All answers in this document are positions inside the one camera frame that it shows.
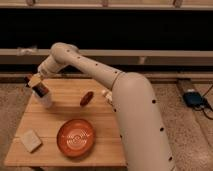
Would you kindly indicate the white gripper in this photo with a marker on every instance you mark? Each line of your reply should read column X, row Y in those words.
column 32, row 80

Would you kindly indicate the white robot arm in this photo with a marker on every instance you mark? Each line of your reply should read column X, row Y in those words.
column 143, row 135

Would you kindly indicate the white ceramic cup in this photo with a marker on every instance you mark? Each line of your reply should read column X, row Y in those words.
column 45, row 101

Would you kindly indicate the dark red oblong object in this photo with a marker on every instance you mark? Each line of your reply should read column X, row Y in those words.
column 86, row 98

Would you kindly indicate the beige sponge block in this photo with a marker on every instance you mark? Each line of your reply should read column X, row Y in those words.
column 31, row 141

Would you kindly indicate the wooden table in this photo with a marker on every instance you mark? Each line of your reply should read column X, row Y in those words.
column 46, row 122

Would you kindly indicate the orange ribbed bowl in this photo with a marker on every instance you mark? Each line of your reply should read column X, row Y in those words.
column 76, row 138

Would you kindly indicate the small white round object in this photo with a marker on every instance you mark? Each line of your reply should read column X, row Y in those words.
column 107, row 94

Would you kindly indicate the blue power adapter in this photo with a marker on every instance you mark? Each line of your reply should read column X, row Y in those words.
column 193, row 98

